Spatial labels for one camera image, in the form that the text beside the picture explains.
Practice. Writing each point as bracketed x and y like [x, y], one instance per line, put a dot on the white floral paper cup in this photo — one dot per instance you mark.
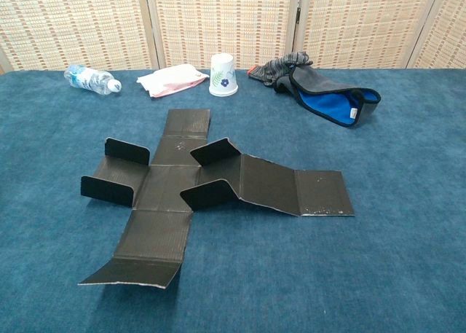
[222, 78]

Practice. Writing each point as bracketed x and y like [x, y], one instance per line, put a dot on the black cardboard box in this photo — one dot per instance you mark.
[164, 180]

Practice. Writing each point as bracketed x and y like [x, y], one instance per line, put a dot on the clear plastic water bottle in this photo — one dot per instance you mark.
[91, 79]

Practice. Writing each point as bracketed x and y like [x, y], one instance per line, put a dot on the beige woven folding screen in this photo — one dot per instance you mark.
[225, 19]

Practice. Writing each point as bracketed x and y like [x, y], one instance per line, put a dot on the grey striped work glove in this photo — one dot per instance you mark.
[276, 69]

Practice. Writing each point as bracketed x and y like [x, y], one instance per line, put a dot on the blue grey cloth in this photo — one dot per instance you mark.
[327, 103]

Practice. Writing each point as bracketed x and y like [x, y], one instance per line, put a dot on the blue felt-covered table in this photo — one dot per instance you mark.
[327, 256]

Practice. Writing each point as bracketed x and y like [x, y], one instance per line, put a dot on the white pink tissue pack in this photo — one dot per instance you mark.
[171, 79]

